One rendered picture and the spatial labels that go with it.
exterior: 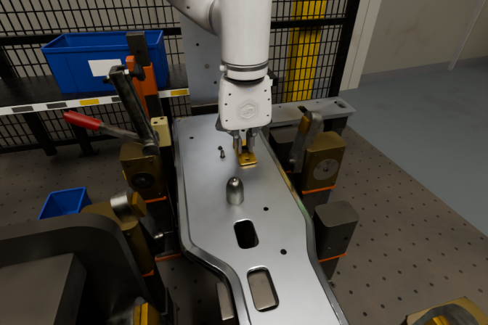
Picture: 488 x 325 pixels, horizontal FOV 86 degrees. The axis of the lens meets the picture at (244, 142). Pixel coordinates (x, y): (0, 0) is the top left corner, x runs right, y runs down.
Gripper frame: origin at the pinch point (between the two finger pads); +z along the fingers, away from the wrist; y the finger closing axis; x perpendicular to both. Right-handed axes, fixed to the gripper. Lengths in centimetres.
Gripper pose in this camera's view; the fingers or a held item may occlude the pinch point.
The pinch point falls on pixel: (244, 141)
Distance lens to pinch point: 57.3
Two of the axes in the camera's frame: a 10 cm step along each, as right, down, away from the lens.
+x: -2.5, -5.7, 7.8
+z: -0.1, 8.1, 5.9
